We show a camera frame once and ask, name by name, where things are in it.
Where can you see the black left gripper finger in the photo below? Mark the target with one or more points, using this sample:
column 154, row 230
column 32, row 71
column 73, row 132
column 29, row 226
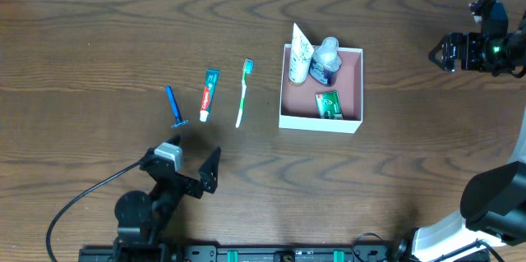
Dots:
column 209, row 171
column 174, row 140

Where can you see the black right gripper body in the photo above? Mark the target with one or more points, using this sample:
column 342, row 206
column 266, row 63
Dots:
column 454, row 52

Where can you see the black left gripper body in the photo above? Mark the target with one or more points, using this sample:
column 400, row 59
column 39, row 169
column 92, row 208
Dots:
column 188, row 186

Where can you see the Colgate toothpaste tube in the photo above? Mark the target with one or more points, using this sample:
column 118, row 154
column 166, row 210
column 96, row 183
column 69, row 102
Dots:
column 211, row 78

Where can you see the green white toothbrush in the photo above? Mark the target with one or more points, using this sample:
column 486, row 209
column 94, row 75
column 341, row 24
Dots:
column 247, row 70

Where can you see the blue foam soap bottle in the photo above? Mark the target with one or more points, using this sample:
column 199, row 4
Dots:
column 325, row 62

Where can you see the green Dettol soap box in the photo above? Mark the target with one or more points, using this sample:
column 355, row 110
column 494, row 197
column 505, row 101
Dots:
column 328, row 105

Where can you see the white Pantene tube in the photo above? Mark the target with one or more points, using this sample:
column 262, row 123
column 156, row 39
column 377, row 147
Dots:
column 300, row 57

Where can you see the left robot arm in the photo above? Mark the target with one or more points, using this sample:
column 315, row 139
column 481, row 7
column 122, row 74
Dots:
column 142, row 217

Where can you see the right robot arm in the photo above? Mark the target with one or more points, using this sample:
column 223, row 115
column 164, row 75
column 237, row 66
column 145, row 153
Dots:
column 492, row 206

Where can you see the blue disposable razor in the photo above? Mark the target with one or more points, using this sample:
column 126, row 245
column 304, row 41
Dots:
column 179, row 121

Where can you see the white square cardboard box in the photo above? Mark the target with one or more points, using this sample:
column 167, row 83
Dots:
column 297, row 107

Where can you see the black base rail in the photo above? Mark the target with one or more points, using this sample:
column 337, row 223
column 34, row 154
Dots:
column 262, row 254

